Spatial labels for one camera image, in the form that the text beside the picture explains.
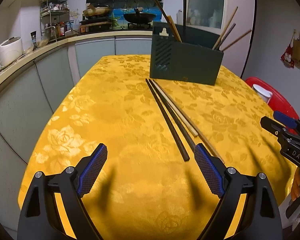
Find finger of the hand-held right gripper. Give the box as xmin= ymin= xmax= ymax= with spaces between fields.
xmin=260 ymin=116 xmax=294 ymax=145
xmin=273 ymin=111 xmax=300 ymax=140

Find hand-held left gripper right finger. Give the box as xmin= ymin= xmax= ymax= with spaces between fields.
xmin=194 ymin=144 xmax=283 ymax=240

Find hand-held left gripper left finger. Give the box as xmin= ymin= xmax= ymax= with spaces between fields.
xmin=16 ymin=143 xmax=108 ymax=240

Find brown wooden chopstick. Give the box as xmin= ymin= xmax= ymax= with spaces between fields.
xmin=196 ymin=132 xmax=225 ymax=165
xmin=153 ymin=0 xmax=182 ymax=43
xmin=220 ymin=29 xmax=252 ymax=52

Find light wooden chopstick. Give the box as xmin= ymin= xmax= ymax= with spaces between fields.
xmin=212 ymin=6 xmax=239 ymax=50
xmin=166 ymin=15 xmax=182 ymax=43
xmin=152 ymin=79 xmax=199 ymax=137

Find dark wooden chopstick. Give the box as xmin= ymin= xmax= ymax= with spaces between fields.
xmin=145 ymin=78 xmax=190 ymax=162
xmin=149 ymin=79 xmax=199 ymax=148
xmin=182 ymin=0 xmax=187 ymax=32
xmin=216 ymin=23 xmax=236 ymax=51

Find dark green utensil holder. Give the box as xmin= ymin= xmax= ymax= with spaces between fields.
xmin=149 ymin=22 xmax=224 ymax=86

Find person's right hand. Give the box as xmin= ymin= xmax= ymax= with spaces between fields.
xmin=290 ymin=170 xmax=300 ymax=203

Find red plastic chair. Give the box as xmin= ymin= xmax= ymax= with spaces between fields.
xmin=245 ymin=77 xmax=300 ymax=136

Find white electric kettle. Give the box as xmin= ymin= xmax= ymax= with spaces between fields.
xmin=252 ymin=84 xmax=273 ymax=103

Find yellow floral tablecloth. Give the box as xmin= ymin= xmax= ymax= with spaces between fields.
xmin=17 ymin=54 xmax=299 ymax=240

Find red hanging bag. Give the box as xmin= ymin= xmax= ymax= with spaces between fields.
xmin=280 ymin=37 xmax=297 ymax=68

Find brown hanging bag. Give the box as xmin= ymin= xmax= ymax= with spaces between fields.
xmin=292 ymin=33 xmax=300 ymax=68

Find grey lower kitchen cabinets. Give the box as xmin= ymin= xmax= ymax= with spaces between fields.
xmin=0 ymin=36 xmax=153 ymax=167

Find beige kitchen countertop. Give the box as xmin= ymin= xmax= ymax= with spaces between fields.
xmin=0 ymin=30 xmax=154 ymax=101

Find frosted glass window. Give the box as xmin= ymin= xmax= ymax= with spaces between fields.
xmin=189 ymin=0 xmax=226 ymax=29

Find dark seasoning bottle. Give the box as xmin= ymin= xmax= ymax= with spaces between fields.
xmin=30 ymin=31 xmax=39 ymax=51

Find white rice cooker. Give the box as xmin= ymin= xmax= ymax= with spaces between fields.
xmin=0 ymin=37 xmax=24 ymax=67

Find black gas stove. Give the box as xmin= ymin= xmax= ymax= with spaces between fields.
xmin=79 ymin=21 xmax=153 ymax=33

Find flat black griddle pan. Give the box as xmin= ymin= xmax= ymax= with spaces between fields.
xmin=79 ymin=17 xmax=113 ymax=26

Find metal pan with lid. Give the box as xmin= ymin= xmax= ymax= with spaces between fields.
xmin=82 ymin=3 xmax=114 ymax=18

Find black wok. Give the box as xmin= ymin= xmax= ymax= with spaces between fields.
xmin=123 ymin=11 xmax=157 ymax=25

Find metal spice rack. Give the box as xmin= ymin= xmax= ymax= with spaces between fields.
xmin=39 ymin=0 xmax=72 ymax=41

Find blue backsplash picture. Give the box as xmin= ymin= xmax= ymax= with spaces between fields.
xmin=107 ymin=0 xmax=163 ymax=29

